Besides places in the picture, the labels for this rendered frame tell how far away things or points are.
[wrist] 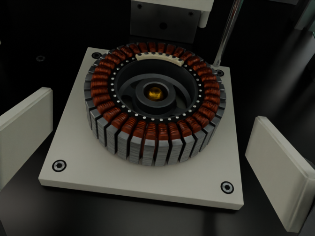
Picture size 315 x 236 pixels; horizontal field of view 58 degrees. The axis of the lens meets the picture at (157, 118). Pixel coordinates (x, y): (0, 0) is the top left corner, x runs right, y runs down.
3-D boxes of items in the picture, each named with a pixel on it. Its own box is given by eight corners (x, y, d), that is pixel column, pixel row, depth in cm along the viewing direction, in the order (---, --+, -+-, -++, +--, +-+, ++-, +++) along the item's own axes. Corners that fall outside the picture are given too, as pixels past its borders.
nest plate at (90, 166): (238, 210, 22) (244, 204, 21) (41, 185, 21) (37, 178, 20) (226, 75, 31) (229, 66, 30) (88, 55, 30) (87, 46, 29)
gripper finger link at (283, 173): (307, 176, 12) (325, 179, 12) (255, 114, 18) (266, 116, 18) (285, 232, 13) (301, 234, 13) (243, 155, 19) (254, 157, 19)
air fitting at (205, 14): (205, 31, 33) (211, 8, 31) (195, 30, 33) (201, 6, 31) (205, 26, 34) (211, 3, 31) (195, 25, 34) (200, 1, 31)
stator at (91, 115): (218, 177, 22) (234, 152, 19) (71, 159, 21) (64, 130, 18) (213, 76, 29) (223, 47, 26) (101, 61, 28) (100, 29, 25)
